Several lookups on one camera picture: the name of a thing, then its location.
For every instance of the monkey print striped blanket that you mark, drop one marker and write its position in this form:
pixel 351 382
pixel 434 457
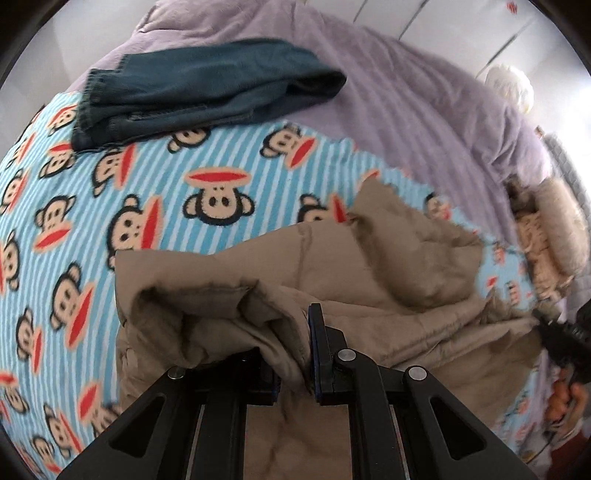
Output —
pixel 152 194

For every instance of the round beige pleated cushion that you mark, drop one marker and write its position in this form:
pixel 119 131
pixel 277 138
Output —
pixel 563 226

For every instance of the brown fur cloth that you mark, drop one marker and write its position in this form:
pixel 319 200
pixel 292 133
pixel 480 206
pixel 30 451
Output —
pixel 518 196

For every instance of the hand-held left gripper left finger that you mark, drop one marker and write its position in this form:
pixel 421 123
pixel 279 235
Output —
pixel 231 383

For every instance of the beige chunky knit throw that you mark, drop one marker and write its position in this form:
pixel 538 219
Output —
pixel 538 249

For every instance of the person's right hand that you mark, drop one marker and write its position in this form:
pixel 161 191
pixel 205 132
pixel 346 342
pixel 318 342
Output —
pixel 565 399

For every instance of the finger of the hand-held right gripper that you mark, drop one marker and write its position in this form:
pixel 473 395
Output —
pixel 547 318

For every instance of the white wardrobe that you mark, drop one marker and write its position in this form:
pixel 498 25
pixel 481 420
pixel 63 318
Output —
pixel 438 23

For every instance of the dark blue jeans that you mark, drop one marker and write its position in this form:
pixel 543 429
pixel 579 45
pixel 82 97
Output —
pixel 194 87

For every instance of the purple fleece duvet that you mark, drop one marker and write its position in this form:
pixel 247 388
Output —
pixel 406 92

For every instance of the grey tufted headboard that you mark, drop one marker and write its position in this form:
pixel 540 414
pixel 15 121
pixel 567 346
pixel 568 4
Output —
pixel 565 157

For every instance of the brown puffer jacket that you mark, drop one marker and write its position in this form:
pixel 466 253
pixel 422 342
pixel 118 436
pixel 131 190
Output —
pixel 369 286

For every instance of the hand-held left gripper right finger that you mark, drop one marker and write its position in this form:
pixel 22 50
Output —
pixel 323 364

